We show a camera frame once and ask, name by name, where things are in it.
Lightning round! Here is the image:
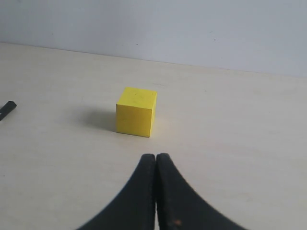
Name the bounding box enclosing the yellow cube block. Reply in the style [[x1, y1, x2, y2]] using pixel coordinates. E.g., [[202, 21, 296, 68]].
[[116, 87, 157, 138]]

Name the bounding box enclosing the black and white marker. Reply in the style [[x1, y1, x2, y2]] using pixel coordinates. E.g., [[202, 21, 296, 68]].
[[0, 101, 17, 121]]

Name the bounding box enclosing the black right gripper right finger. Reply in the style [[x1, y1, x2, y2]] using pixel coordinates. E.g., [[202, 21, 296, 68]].
[[156, 153, 244, 230]]

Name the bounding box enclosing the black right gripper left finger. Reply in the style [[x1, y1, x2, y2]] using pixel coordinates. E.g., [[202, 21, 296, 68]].
[[79, 154, 155, 230]]

